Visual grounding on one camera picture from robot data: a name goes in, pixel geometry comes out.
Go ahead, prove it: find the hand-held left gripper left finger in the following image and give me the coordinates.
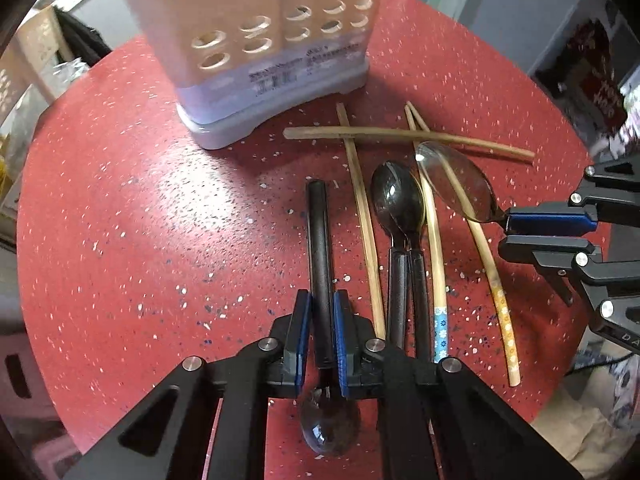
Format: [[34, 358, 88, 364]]
[[65, 289, 321, 480]]

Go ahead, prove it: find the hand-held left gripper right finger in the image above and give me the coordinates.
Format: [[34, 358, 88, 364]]
[[332, 289, 583, 480]]

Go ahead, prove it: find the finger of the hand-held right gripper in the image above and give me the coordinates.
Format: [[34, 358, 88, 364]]
[[502, 155, 640, 237], [497, 235, 640, 322]]

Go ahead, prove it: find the orange floral bamboo chopstick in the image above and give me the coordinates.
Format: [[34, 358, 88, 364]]
[[407, 100, 522, 388]]

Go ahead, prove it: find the blue floral bamboo chopstick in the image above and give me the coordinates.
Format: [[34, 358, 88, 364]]
[[404, 101, 449, 364]]

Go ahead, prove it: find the plain bamboo chopstick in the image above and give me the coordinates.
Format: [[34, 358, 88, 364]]
[[336, 102, 387, 340]]

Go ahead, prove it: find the long curved bamboo chopstick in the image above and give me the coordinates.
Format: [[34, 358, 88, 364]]
[[283, 126, 536, 161]]

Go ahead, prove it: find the beige perforated utensil holder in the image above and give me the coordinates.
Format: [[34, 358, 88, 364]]
[[117, 0, 391, 151]]

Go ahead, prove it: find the brown paper bag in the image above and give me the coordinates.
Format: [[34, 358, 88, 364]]
[[532, 372, 640, 480]]

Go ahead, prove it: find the black hanging cloth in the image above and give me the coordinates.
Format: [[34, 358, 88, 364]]
[[54, 7, 114, 69]]

